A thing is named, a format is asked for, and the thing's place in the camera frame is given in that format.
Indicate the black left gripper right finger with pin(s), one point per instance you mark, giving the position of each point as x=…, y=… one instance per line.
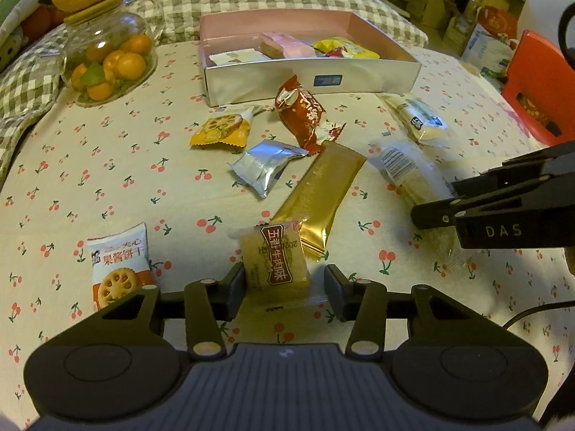
x=363, y=302

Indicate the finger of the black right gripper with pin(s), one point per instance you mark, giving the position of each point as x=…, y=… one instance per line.
x=437, y=214
x=554, y=161

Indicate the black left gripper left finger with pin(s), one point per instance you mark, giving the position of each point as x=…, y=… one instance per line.
x=207, y=302

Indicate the clear barcode cake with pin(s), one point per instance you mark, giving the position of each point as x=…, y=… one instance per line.
x=403, y=162

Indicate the yellow beef-flavour pastry packet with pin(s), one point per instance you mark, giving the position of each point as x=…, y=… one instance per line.
x=275, y=267

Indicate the clear white cake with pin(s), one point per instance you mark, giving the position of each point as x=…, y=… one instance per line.
x=421, y=121

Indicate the long gold snack bar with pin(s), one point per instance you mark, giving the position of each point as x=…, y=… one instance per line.
x=315, y=199

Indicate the silver foil snack packet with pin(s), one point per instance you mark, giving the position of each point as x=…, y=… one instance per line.
x=261, y=166

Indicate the large red candy packet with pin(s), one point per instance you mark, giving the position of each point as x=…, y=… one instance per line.
x=304, y=116

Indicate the orange biscuit snack packet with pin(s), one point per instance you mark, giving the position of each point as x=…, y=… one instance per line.
x=230, y=126

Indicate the red plastic stool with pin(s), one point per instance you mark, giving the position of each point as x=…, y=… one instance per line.
x=540, y=89

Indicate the white jam biscuit packet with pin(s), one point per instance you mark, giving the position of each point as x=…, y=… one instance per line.
x=120, y=265

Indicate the white blue paper bag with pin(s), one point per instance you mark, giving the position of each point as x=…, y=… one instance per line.
x=487, y=53

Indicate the cherry print tablecloth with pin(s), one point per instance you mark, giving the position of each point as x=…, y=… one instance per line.
x=86, y=173

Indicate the red gift bag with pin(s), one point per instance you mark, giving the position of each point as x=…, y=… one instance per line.
x=498, y=22

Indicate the yellow snack packet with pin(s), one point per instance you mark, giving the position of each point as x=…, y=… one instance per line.
x=343, y=48

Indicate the pink wrapped snack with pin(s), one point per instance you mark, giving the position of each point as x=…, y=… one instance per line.
x=284, y=46

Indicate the white snack packet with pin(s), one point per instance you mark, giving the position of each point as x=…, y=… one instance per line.
x=238, y=57

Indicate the pink lined silver box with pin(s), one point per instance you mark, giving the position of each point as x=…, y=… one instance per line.
x=395, y=71

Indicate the glass jar with kumquats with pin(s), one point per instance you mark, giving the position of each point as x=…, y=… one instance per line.
x=111, y=49

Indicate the grey checked quilt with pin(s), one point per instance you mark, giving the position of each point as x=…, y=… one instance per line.
x=30, y=87

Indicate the small orange pumpkin cushion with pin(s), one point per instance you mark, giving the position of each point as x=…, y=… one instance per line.
x=40, y=22

